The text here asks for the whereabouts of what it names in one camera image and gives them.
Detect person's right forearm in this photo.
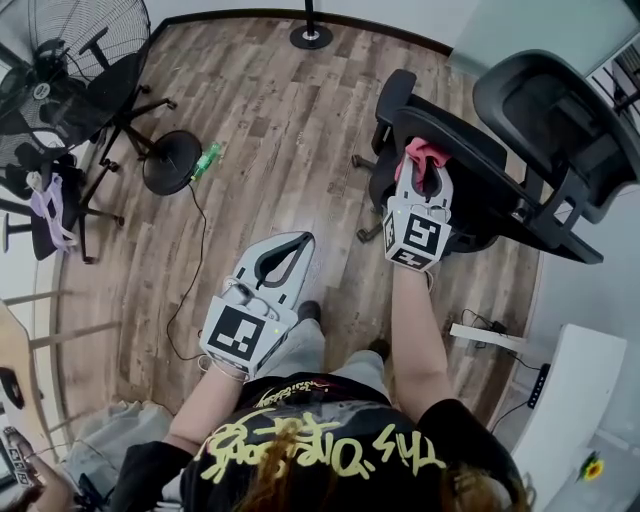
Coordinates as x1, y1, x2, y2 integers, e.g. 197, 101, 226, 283
391, 264, 456, 416

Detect red cloth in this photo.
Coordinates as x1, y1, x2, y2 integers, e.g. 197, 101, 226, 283
394, 138, 454, 194

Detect large black standing fan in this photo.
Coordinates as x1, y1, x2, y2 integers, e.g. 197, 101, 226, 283
0, 0, 204, 197

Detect small black device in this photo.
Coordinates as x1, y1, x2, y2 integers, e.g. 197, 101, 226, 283
0, 367, 26, 411

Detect yellow sunflower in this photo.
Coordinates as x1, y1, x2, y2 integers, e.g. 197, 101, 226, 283
579, 452, 606, 482

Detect black stair railing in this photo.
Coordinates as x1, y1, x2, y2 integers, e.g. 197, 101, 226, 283
599, 44, 640, 114

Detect thin wrist bracelet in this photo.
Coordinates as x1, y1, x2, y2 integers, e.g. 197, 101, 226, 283
207, 362, 250, 384

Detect green plastic bottle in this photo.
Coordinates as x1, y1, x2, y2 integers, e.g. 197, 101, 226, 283
189, 142, 223, 182

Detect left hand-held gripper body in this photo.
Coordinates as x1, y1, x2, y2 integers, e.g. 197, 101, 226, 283
199, 277, 300, 382

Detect black fan cable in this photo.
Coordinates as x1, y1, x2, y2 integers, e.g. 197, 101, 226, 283
166, 179, 209, 361

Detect person's left forearm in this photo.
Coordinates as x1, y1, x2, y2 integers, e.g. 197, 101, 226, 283
162, 362, 249, 456

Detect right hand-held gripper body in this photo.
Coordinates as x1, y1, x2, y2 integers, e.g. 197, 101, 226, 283
382, 197, 454, 274

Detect person's grey trousers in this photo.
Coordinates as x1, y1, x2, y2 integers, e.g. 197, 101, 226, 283
259, 317, 391, 401

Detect black coat stand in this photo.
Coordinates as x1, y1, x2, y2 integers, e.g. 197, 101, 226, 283
289, 0, 337, 50

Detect another person's forearm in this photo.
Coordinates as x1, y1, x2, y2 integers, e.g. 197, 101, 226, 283
17, 434, 76, 512

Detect black swivel chair with armrests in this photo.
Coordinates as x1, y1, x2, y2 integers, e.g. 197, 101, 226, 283
0, 27, 179, 265

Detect black power adapter with cable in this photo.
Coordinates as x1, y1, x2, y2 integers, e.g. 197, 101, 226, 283
462, 308, 509, 335

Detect grey garment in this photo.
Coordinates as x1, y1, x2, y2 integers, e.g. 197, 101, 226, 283
64, 399, 174, 501

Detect person's black printed t-shirt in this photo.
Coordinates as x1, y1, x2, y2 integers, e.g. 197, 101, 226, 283
109, 372, 524, 512

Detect black desk control panel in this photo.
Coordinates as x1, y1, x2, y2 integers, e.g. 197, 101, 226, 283
527, 363, 551, 409

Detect wooden table frame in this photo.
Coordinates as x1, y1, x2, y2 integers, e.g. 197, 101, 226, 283
0, 288, 124, 451

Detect pale purple bag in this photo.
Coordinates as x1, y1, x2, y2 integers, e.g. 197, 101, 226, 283
27, 169, 79, 254

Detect frosted glass panel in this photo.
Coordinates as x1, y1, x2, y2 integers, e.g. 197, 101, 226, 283
447, 0, 640, 76

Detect black office chair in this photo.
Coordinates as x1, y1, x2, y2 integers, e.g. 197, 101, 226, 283
352, 48, 640, 266

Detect white desk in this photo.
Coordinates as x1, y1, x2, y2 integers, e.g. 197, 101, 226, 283
449, 322, 629, 512

